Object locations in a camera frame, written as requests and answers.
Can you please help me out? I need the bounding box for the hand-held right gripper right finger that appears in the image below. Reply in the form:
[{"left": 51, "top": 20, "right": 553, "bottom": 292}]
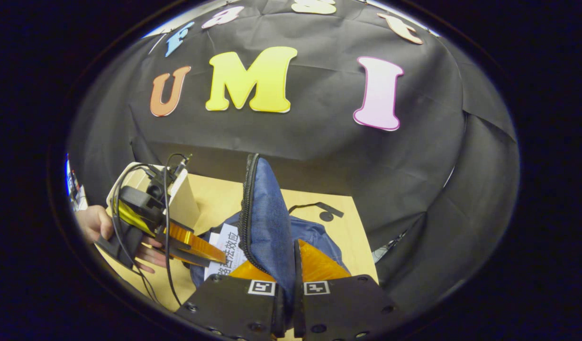
[{"left": 293, "top": 238, "right": 408, "bottom": 341}]

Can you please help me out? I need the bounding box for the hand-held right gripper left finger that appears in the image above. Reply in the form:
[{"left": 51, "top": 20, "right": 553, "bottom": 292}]
[{"left": 175, "top": 258, "right": 287, "bottom": 341}]

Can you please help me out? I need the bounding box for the white book with blue edge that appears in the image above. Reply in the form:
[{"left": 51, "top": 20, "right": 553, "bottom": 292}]
[{"left": 203, "top": 223, "right": 249, "bottom": 281}]

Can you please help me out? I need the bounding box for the white plastic bookshelf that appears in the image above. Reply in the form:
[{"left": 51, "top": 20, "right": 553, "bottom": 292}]
[{"left": 106, "top": 162, "right": 201, "bottom": 233}]

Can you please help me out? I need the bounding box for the blue schoolbag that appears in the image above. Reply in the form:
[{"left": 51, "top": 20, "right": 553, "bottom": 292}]
[{"left": 189, "top": 153, "right": 352, "bottom": 332}]

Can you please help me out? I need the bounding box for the black backdrop cloth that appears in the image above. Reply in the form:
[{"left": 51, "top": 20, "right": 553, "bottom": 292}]
[{"left": 66, "top": 0, "right": 520, "bottom": 315}]

